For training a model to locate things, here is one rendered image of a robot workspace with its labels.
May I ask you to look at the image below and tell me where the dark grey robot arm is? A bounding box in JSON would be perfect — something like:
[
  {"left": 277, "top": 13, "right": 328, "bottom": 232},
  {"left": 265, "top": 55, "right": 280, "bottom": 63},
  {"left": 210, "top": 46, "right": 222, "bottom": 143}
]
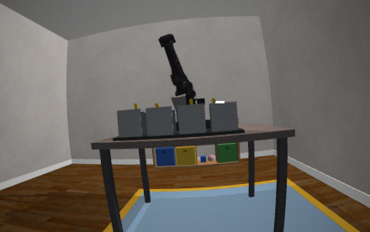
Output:
[{"left": 159, "top": 34, "right": 205, "bottom": 105}]

